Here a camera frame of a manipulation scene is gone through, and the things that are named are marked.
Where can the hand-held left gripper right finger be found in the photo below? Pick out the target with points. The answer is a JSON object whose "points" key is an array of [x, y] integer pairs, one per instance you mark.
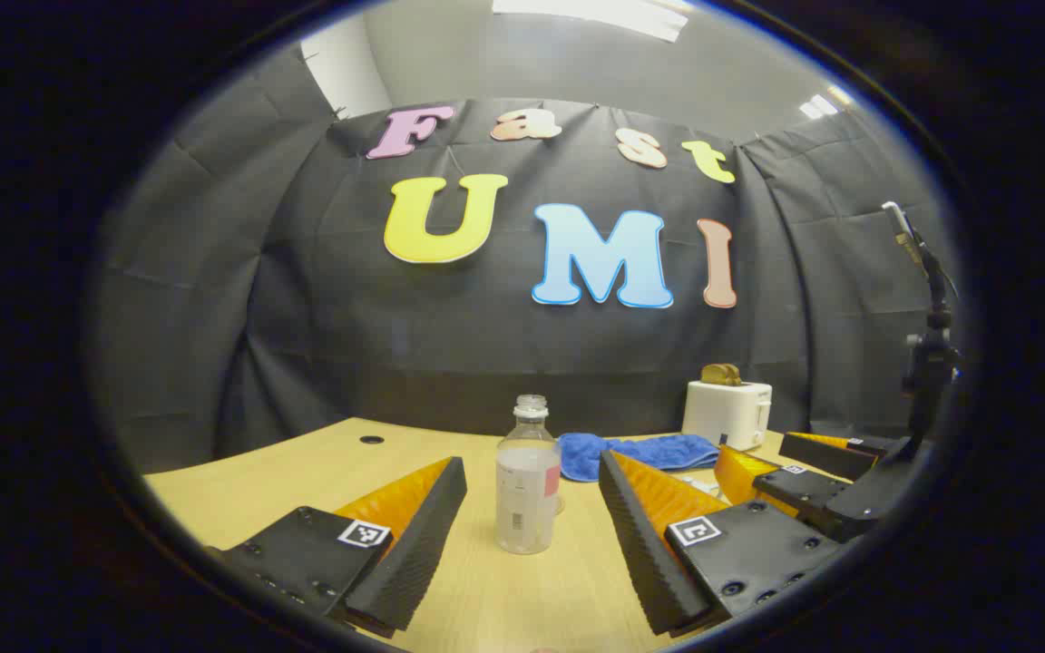
{"points": [[640, 544]]}

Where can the white toaster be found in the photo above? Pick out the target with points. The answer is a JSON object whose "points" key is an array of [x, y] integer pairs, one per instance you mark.
{"points": [[727, 413]]}

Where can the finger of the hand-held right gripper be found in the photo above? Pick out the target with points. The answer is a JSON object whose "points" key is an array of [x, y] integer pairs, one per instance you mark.
{"points": [[835, 453], [799, 490]]}

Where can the brown toast slice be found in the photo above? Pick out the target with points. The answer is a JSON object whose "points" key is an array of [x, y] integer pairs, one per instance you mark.
{"points": [[720, 374]]}

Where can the blue towel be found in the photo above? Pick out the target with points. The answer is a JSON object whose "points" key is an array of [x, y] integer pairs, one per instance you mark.
{"points": [[649, 451]]}

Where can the clear plastic water bottle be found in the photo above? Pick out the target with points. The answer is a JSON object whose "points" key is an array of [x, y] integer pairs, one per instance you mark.
{"points": [[527, 490]]}

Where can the ceiling light panel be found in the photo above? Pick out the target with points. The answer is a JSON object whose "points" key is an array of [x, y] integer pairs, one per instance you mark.
{"points": [[824, 102]]}

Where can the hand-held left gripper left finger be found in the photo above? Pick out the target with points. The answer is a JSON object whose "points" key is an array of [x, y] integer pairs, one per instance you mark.
{"points": [[423, 544]]}

